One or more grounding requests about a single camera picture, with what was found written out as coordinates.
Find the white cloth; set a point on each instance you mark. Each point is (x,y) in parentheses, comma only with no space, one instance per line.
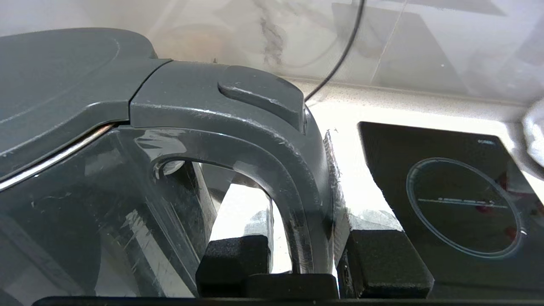
(534,131)

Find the black induction cooktop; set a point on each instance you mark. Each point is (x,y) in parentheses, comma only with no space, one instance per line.
(459,204)

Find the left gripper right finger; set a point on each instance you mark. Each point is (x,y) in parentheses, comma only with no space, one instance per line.
(382,263)

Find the grey glass electric kettle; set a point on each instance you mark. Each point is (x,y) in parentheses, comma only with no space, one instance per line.
(199,110)

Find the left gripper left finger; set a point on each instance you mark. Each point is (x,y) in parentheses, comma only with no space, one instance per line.
(231,259)

